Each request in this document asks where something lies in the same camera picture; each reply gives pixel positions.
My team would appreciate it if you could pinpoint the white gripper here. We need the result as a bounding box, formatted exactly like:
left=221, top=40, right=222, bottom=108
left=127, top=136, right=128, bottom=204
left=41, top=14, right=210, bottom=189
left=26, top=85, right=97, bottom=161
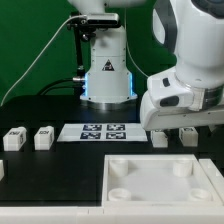
left=140, top=92, right=224, bottom=131

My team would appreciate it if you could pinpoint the white square tabletop tray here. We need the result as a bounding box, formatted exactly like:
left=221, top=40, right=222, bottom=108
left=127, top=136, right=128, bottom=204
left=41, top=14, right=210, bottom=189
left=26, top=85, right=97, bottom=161
left=102, top=155, right=224, bottom=207

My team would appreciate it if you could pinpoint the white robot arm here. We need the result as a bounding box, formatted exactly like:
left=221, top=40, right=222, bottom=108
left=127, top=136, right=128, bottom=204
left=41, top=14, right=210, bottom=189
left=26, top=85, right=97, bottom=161
left=68, top=0, right=224, bottom=130

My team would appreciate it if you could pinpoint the white sheet with markers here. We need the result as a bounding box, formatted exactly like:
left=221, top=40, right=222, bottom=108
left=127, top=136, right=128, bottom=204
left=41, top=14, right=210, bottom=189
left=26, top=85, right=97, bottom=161
left=57, top=123, right=147, bottom=142

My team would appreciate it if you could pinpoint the white block left edge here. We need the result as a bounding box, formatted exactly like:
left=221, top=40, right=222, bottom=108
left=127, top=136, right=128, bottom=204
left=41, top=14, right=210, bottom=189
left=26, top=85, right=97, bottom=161
left=0, top=160, right=4, bottom=181

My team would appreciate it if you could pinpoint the white L-shaped obstacle wall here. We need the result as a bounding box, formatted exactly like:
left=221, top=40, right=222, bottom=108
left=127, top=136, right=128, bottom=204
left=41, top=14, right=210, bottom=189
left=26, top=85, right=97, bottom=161
left=0, top=159, right=224, bottom=224

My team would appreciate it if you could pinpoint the black camera on stand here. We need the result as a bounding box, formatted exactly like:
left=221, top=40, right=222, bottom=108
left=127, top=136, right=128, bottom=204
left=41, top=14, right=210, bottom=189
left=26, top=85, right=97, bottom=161
left=66, top=12, right=121, bottom=77

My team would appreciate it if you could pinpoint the black cable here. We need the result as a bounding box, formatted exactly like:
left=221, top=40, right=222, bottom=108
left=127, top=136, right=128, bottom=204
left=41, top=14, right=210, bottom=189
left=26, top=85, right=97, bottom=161
left=37, top=78, right=83, bottom=96

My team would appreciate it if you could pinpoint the white cable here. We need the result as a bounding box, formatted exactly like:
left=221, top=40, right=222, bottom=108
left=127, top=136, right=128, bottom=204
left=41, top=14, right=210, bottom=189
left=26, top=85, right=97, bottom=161
left=0, top=14, right=81, bottom=107

